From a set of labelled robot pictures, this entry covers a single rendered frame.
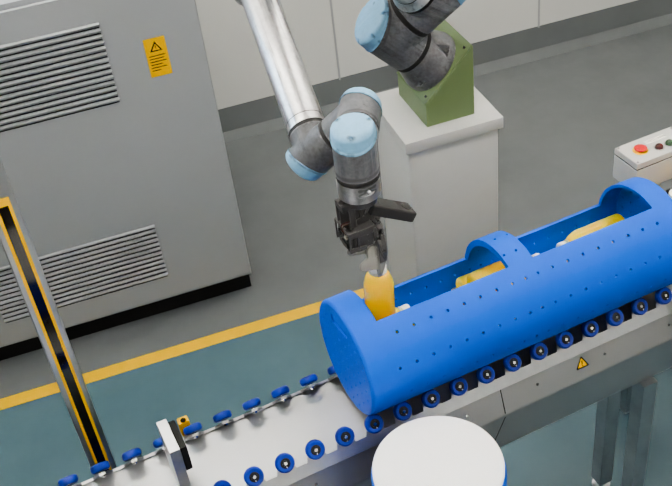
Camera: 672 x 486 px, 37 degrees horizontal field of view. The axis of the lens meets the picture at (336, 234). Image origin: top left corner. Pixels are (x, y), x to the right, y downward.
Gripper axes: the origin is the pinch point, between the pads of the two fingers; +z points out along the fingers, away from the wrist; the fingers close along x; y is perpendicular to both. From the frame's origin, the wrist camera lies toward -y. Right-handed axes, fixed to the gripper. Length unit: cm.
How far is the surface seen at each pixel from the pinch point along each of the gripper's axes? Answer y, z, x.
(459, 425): -3.7, 28.4, 26.8
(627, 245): -59, 14, 11
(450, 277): -25.0, 24.9, -12.7
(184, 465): 53, 29, 5
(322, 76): -99, 115, -274
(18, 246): 69, -16, -30
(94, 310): 53, 118, -165
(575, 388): -45, 52, 14
